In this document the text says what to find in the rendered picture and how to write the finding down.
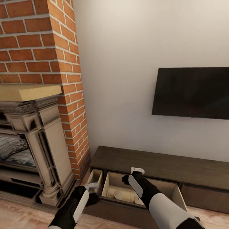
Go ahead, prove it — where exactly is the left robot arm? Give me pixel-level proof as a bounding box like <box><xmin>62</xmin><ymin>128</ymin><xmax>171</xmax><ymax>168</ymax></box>
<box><xmin>47</xmin><ymin>183</ymin><xmax>99</xmax><ymax>229</ymax></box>

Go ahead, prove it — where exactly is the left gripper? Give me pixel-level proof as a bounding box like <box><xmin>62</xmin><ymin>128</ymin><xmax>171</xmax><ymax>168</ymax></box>
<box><xmin>85</xmin><ymin>193</ymin><xmax>99</xmax><ymax>207</ymax></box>

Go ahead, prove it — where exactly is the pillar candle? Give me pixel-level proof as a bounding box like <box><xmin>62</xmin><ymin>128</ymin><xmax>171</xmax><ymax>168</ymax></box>
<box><xmin>134</xmin><ymin>195</ymin><xmax>143</xmax><ymax>205</ymax></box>
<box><xmin>114</xmin><ymin>190</ymin><xmax>122</xmax><ymax>200</ymax></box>

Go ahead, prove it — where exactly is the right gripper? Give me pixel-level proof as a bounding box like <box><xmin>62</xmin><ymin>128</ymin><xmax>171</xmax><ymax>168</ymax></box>
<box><xmin>122</xmin><ymin>175</ymin><xmax>130</xmax><ymax>185</ymax></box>

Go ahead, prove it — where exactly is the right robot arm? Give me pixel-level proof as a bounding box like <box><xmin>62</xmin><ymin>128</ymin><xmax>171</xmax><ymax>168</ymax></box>
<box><xmin>122</xmin><ymin>168</ymin><xmax>206</xmax><ymax>229</ymax></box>

